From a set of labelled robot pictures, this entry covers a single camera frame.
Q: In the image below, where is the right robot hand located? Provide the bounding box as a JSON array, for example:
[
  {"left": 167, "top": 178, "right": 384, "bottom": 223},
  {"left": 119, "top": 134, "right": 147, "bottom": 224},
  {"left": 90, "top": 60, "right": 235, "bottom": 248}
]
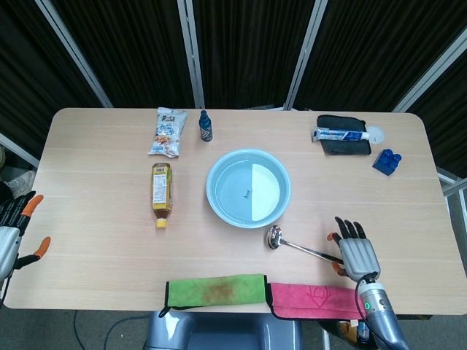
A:
[{"left": 327, "top": 216, "right": 382, "bottom": 282}]

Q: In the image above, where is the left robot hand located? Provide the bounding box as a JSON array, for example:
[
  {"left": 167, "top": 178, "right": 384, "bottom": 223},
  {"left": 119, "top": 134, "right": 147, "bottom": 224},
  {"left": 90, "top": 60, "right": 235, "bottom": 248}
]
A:
[{"left": 0, "top": 194, "right": 52, "bottom": 271}]

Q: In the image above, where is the metal ladle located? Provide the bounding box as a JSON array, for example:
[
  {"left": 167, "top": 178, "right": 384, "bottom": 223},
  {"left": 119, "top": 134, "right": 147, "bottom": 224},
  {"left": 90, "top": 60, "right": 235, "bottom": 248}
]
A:
[{"left": 266, "top": 225, "right": 345, "bottom": 265}]

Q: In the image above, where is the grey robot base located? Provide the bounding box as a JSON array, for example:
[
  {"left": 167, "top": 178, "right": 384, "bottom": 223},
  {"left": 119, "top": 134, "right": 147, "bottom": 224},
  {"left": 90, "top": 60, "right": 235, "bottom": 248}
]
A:
[{"left": 145, "top": 310, "right": 304, "bottom": 350}]

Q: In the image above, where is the light blue bowl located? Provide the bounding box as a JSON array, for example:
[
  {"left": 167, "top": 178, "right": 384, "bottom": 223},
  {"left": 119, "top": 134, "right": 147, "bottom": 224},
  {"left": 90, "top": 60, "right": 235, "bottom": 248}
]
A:
[{"left": 206, "top": 147, "right": 293, "bottom": 230}]

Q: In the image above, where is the white shoe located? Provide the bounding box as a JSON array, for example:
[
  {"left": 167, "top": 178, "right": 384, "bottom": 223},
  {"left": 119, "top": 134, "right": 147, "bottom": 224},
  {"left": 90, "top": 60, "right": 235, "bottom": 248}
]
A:
[{"left": 6, "top": 170, "right": 36, "bottom": 198}]

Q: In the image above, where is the pink cloth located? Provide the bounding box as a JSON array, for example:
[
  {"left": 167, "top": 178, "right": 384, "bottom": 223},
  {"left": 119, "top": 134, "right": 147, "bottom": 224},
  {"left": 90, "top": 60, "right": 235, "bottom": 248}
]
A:
[{"left": 267, "top": 282, "right": 368, "bottom": 322}]

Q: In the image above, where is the blue toy brick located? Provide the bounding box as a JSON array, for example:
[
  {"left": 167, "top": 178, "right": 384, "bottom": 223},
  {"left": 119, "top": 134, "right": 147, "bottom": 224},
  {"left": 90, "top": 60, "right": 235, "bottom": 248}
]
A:
[{"left": 371, "top": 148, "right": 403, "bottom": 178}]

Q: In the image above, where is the dark grey folded cloth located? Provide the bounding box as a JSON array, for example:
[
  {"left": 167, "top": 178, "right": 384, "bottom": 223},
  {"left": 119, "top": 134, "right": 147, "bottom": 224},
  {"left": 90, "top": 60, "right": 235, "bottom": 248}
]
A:
[{"left": 315, "top": 114, "right": 372, "bottom": 157}]

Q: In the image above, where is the white round lid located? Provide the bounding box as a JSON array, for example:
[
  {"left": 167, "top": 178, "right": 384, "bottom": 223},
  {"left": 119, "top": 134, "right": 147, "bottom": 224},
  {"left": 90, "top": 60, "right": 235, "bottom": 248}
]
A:
[{"left": 366, "top": 125, "right": 386, "bottom": 143}]

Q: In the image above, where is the blue white toothpaste tube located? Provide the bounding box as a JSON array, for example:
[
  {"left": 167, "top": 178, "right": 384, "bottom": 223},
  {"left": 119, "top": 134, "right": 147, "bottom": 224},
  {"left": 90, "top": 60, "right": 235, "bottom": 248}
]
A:
[{"left": 312, "top": 125, "right": 371, "bottom": 143}]

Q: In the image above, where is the green stained cloth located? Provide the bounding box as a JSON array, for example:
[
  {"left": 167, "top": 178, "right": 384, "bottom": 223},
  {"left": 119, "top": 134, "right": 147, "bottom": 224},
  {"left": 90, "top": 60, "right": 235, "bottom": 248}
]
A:
[{"left": 158, "top": 273, "right": 270, "bottom": 318}]

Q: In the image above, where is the tea bottle yellow cap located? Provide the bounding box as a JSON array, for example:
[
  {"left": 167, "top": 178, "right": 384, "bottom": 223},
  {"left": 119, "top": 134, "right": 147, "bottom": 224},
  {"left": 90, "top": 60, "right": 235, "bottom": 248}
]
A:
[{"left": 150, "top": 162, "right": 174, "bottom": 230}]

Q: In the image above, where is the white snack bag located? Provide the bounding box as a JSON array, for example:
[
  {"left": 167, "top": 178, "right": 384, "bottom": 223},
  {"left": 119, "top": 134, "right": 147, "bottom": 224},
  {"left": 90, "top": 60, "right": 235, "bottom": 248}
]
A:
[{"left": 147, "top": 106, "right": 188, "bottom": 158}]

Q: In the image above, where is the dark blue spray bottle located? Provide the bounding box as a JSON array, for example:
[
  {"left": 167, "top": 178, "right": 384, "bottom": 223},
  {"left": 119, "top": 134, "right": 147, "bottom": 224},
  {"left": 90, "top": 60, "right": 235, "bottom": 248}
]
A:
[{"left": 198, "top": 109, "right": 214, "bottom": 142}]

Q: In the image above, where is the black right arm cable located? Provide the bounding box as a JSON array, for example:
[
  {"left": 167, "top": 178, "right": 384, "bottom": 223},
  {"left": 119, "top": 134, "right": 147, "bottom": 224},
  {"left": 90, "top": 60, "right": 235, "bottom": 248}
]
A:
[{"left": 355, "top": 271, "right": 390, "bottom": 350}]

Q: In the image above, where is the white screen frame post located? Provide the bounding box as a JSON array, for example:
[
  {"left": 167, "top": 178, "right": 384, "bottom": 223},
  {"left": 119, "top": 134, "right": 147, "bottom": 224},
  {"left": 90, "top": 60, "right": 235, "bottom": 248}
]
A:
[
  {"left": 392, "top": 27, "right": 467, "bottom": 113},
  {"left": 35, "top": 0, "right": 114, "bottom": 109},
  {"left": 0, "top": 132, "right": 40, "bottom": 168},
  {"left": 177, "top": 0, "right": 206, "bottom": 109},
  {"left": 283, "top": 0, "right": 329, "bottom": 110}
]

